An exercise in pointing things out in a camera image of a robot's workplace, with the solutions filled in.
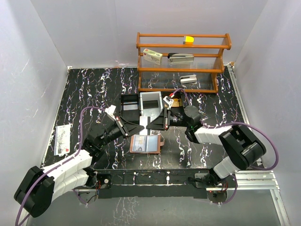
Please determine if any white staples box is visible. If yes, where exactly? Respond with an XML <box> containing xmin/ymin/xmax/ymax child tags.
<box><xmin>143</xmin><ymin>48</ymin><xmax>163</xmax><ymax>65</ymax></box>

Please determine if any left black tray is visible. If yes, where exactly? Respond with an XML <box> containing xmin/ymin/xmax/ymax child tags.
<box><xmin>119</xmin><ymin>94</ymin><xmax>141</xmax><ymax>124</ymax></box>

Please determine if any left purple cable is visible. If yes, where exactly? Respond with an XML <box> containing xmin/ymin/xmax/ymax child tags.
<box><xmin>14</xmin><ymin>106</ymin><xmax>108</xmax><ymax>226</ymax></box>

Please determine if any grey black stapler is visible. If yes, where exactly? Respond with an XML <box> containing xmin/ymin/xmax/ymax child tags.
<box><xmin>167</xmin><ymin>53</ymin><xmax>194</xmax><ymax>64</ymax></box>

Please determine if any right black tray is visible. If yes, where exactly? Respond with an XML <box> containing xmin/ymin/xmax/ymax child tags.
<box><xmin>161</xmin><ymin>91</ymin><xmax>186</xmax><ymax>125</ymax></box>

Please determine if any purple cable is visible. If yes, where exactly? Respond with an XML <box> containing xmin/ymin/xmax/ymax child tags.
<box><xmin>170</xmin><ymin>88</ymin><xmax>280</xmax><ymax>170</ymax></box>
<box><xmin>14</xmin><ymin>106</ymin><xmax>108</xmax><ymax>226</ymax></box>

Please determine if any yellow sticky note block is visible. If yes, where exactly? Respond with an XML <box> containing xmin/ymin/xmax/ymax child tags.
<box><xmin>183</xmin><ymin>36</ymin><xmax>194</xmax><ymax>45</ymax></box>

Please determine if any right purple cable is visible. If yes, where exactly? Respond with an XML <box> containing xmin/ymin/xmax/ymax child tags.
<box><xmin>170</xmin><ymin>88</ymin><xmax>280</xmax><ymax>170</ymax></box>

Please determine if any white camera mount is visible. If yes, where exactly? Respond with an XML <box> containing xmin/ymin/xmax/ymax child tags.
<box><xmin>104</xmin><ymin>105</ymin><xmax>116</xmax><ymax>121</ymax></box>
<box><xmin>162</xmin><ymin>96</ymin><xmax>174</xmax><ymax>109</ymax></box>

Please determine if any orange wooden shelf rack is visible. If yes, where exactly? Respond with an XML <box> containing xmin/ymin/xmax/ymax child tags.
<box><xmin>136</xmin><ymin>32</ymin><xmax>232</xmax><ymax>93</ymax></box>

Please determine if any black front base bar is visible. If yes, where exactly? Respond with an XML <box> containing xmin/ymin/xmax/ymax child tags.
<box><xmin>94</xmin><ymin>169</ymin><xmax>238</xmax><ymax>200</ymax></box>

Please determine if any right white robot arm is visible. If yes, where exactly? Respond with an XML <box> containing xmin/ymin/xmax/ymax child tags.
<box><xmin>146</xmin><ymin>105</ymin><xmax>266</xmax><ymax>186</ymax></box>

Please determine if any silver VIP card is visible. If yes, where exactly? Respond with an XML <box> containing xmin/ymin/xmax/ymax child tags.
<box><xmin>132</xmin><ymin>135</ymin><xmax>147</xmax><ymax>152</ymax></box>

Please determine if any pink leather card holder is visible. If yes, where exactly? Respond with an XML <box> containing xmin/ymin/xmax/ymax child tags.
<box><xmin>129</xmin><ymin>134</ymin><xmax>165</xmax><ymax>154</ymax></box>

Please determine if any middle white tray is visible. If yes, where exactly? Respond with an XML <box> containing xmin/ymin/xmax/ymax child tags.
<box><xmin>140</xmin><ymin>91</ymin><xmax>163</xmax><ymax>121</ymax></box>

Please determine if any white paper label sheet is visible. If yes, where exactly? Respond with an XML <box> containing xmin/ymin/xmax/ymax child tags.
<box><xmin>54</xmin><ymin>124</ymin><xmax>71</xmax><ymax>156</ymax></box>

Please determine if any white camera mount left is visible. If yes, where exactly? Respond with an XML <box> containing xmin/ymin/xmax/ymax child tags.
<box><xmin>104</xmin><ymin>105</ymin><xmax>116</xmax><ymax>121</ymax></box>

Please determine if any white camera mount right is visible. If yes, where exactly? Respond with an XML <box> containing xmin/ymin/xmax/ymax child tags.
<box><xmin>162</xmin><ymin>96</ymin><xmax>174</xmax><ymax>109</ymax></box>

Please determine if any gold card in tray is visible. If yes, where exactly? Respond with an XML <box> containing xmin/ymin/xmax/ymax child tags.
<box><xmin>172</xmin><ymin>98</ymin><xmax>182</xmax><ymax>107</ymax></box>

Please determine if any black tray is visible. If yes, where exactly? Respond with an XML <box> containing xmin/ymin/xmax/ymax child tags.
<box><xmin>161</xmin><ymin>91</ymin><xmax>186</xmax><ymax>125</ymax></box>
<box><xmin>119</xmin><ymin>94</ymin><xmax>141</xmax><ymax>124</ymax></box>

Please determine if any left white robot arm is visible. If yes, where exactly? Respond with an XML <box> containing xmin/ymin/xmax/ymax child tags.
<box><xmin>14</xmin><ymin>116</ymin><xmax>144</xmax><ymax>218</ymax></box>

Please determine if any silver card in tray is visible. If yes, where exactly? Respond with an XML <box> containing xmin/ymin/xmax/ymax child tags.
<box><xmin>123</xmin><ymin>105</ymin><xmax>138</xmax><ymax>111</ymax></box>

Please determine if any silver magnetic stripe card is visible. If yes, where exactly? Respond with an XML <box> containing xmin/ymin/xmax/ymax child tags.
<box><xmin>139</xmin><ymin>116</ymin><xmax>151</xmax><ymax>136</ymax></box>

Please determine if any small white hole punch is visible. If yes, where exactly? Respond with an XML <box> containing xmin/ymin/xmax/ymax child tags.
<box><xmin>180</xmin><ymin>74</ymin><xmax>198</xmax><ymax>84</ymax></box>

